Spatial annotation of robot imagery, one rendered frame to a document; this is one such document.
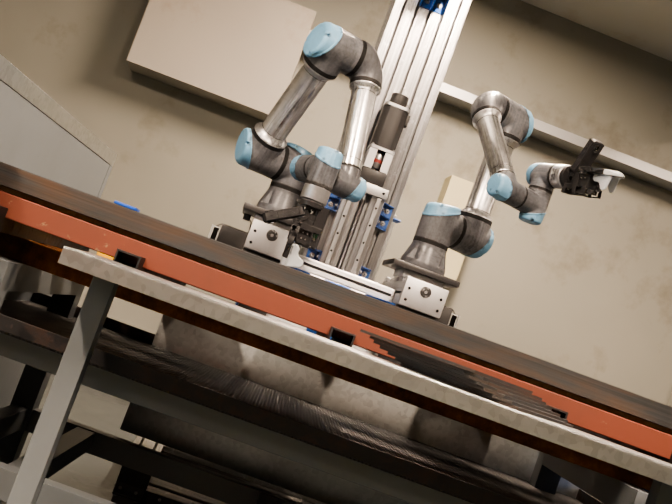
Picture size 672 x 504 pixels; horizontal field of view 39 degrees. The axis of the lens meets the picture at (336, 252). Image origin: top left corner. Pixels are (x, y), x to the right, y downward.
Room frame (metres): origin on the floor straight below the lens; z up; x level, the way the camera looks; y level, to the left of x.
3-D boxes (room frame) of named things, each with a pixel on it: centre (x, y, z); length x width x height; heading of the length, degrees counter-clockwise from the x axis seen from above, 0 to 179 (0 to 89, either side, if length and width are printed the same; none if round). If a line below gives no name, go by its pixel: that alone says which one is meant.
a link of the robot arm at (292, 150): (2.98, 0.22, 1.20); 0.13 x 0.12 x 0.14; 119
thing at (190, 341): (2.70, -0.25, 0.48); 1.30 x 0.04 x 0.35; 91
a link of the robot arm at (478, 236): (3.10, -0.40, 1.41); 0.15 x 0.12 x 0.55; 121
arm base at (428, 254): (3.03, -0.28, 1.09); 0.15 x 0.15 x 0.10
